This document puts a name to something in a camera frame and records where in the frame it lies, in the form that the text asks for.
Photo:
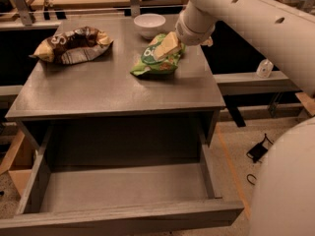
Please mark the green rice chip bag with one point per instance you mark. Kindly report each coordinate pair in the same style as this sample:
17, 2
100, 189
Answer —
148, 65

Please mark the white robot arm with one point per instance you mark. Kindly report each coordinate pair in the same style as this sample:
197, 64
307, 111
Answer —
283, 202

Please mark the grey cabinet with top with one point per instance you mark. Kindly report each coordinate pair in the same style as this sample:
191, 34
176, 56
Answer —
98, 115

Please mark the brown chip bag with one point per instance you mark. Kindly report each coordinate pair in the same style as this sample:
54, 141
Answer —
74, 46

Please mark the open grey top drawer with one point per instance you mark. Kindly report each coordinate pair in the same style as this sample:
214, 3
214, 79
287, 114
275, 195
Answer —
113, 184

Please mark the white ceramic bowl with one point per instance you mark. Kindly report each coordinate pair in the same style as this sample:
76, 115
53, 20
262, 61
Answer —
149, 25

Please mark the clear hand sanitizer bottle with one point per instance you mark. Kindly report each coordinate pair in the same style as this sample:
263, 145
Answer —
264, 69

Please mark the black power adapter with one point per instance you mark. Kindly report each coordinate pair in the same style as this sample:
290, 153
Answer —
257, 152

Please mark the metal railing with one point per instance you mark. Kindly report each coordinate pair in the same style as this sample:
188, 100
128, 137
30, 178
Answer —
95, 4

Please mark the cardboard box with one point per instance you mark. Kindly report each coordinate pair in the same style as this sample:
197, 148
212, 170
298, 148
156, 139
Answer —
18, 161

